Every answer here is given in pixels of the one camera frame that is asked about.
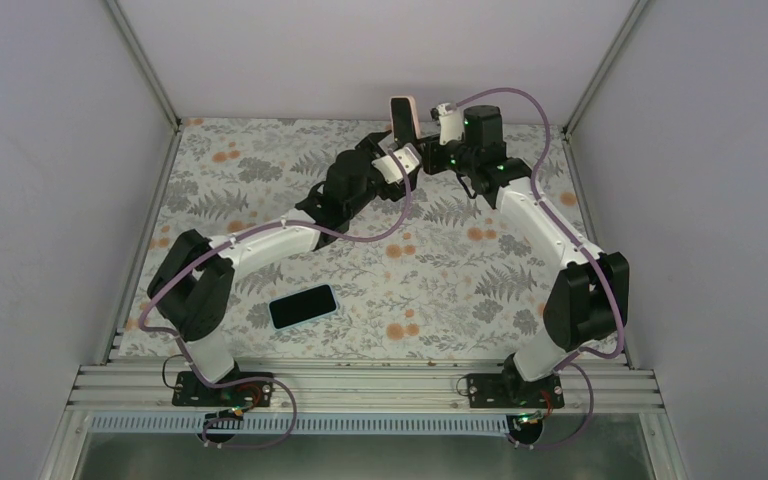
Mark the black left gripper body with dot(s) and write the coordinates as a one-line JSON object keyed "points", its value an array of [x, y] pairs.
{"points": [[368, 147]]}

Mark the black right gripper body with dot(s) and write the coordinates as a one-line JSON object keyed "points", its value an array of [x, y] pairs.
{"points": [[436, 165]]}

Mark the pink phone case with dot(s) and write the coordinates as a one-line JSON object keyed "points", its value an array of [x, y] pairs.
{"points": [[414, 119]]}

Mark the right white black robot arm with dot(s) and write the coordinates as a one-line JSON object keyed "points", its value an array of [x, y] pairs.
{"points": [[589, 298]]}

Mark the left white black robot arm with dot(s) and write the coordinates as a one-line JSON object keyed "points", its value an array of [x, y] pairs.
{"points": [[192, 286]]}

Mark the floral patterned table mat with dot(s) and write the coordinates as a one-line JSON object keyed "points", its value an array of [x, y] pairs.
{"points": [[455, 281]]}

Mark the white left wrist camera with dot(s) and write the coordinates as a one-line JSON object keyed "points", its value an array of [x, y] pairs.
{"points": [[394, 166]]}

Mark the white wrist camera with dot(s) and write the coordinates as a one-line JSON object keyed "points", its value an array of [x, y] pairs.
{"points": [[394, 166], [451, 121]]}

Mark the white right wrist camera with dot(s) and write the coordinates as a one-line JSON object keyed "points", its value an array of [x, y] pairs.
{"points": [[451, 121]]}

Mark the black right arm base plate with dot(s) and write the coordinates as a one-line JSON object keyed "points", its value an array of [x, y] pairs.
{"points": [[495, 391]]}

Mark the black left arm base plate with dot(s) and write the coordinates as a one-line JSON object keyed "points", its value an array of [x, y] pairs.
{"points": [[255, 392]]}

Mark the aluminium mounting rail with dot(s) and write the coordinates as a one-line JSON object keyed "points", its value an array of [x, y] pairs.
{"points": [[369, 387]]}

